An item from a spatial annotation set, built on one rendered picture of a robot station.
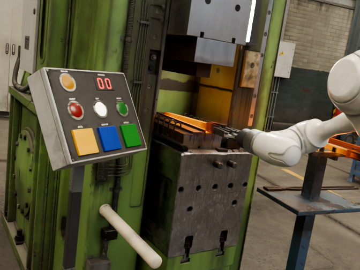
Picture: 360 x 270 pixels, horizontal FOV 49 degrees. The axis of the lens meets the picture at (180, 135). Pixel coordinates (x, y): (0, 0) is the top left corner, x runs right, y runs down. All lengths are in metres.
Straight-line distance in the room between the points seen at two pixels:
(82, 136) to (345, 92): 0.70
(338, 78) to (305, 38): 8.61
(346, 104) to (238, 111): 1.17
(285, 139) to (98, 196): 0.79
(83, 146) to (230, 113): 0.95
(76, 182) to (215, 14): 0.82
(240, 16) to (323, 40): 8.10
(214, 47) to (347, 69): 0.88
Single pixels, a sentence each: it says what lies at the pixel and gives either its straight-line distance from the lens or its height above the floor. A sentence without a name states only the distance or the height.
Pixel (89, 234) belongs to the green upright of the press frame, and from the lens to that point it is 1.71.
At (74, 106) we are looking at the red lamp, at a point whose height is 1.10.
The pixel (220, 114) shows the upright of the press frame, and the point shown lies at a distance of 1.96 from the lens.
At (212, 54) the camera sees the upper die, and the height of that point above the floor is 1.31.
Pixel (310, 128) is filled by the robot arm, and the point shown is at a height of 1.10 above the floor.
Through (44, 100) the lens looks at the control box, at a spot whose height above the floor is 1.11.
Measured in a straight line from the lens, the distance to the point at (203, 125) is 1.67.
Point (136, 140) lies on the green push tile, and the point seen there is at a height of 0.99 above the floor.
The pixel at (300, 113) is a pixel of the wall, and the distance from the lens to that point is 9.59.
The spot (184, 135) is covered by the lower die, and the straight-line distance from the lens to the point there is 1.59.
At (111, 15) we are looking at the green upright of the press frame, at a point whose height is 1.40.
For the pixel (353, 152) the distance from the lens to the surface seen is 1.77.
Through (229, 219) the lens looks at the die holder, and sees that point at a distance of 1.81.
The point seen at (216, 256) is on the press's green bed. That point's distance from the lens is 1.86.
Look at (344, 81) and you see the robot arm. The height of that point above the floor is 1.27.
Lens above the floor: 1.27
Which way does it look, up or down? 11 degrees down
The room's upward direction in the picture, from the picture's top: 8 degrees clockwise
